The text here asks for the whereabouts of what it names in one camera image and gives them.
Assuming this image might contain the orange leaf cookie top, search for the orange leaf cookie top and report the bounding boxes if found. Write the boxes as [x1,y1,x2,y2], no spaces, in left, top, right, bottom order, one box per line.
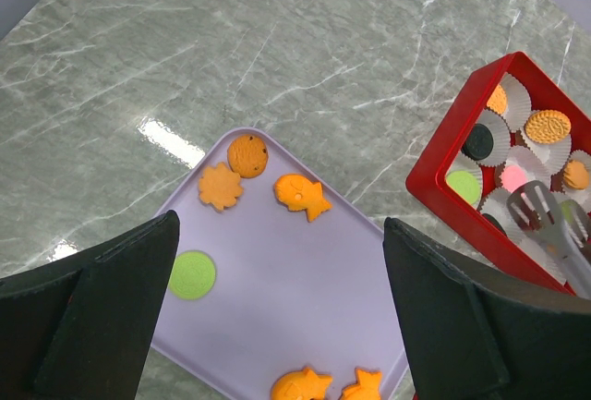
[198,162,244,212]

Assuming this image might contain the pink sandwich cookie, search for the pink sandwich cookie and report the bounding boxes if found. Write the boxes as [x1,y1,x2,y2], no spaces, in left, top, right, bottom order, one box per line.
[500,164,529,193]

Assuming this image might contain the red cookie box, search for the red cookie box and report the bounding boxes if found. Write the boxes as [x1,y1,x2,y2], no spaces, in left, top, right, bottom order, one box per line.
[406,52,590,295]

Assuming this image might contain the green sandwich cookie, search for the green sandwich cookie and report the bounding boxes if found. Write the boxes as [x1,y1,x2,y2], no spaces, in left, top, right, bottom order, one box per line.
[446,170,481,205]
[168,250,217,300]

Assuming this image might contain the orange round sandwich cookie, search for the orange round sandwich cookie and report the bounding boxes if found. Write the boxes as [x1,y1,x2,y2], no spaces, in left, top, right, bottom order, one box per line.
[486,84,508,115]

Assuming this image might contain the chocolate chip cookie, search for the chocolate chip cookie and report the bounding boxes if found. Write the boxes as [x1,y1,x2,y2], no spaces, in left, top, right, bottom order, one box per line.
[227,133,269,178]

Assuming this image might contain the lavender plastic tray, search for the lavender plastic tray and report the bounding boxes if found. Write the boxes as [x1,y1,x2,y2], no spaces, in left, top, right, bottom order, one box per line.
[152,128,408,399]

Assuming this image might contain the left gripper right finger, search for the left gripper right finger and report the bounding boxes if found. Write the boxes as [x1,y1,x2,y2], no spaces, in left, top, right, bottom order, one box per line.
[383,218,590,399]

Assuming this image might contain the orange round cookie hidden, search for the orange round cookie hidden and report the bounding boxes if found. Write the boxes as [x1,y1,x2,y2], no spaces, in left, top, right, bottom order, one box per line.
[525,110,572,144]

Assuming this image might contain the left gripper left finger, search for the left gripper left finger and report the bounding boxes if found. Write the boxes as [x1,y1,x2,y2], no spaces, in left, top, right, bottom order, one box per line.
[1,211,179,399]

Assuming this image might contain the orange fish cookie top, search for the orange fish cookie top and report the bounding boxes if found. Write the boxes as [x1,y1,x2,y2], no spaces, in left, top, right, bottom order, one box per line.
[273,174,332,223]

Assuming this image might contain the black sandwich cookie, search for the black sandwich cookie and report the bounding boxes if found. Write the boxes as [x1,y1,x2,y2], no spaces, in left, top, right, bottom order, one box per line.
[482,212,507,236]
[461,123,494,161]

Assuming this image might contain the metal tongs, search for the metal tongs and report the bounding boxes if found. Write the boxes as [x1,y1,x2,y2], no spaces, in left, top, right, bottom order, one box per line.
[506,180,590,299]

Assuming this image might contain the orange fish cookie bottom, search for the orange fish cookie bottom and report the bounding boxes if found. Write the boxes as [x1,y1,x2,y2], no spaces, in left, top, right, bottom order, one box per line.
[271,367,332,400]

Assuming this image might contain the orange fish cookie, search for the orange fish cookie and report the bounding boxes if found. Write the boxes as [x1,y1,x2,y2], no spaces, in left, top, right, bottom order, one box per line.
[273,174,332,223]
[271,367,332,400]
[340,368,382,400]

